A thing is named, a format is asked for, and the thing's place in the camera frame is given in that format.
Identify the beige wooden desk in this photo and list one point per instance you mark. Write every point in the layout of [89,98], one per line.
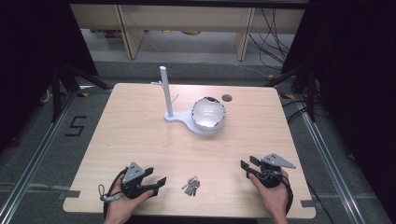
[186,18]

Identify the black curtain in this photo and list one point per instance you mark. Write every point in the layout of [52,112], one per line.
[351,77]
[28,62]

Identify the grey tape strip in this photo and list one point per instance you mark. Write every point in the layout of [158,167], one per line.
[308,203]
[70,194]

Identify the dark round table grommet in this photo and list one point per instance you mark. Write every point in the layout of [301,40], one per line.
[227,98]

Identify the black metal stand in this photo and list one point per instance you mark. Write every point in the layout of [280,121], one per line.
[306,90]
[67,84]

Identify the white stand with post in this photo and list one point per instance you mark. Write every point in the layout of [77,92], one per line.
[183,118]

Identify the person's left hand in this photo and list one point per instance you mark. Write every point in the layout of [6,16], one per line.
[120,208]

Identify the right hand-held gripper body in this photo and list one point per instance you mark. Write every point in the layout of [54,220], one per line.
[270,174]

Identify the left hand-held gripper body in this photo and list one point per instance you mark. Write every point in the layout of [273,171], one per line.
[132,174]

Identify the aluminium floor rail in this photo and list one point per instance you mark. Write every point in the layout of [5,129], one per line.
[34,161]
[333,168]

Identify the bunch of silver keys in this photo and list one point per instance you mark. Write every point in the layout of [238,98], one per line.
[191,186]

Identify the person's right hand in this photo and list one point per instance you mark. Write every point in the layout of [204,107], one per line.
[276,200]

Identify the shiny silver bowl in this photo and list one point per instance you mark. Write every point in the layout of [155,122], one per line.
[208,112]

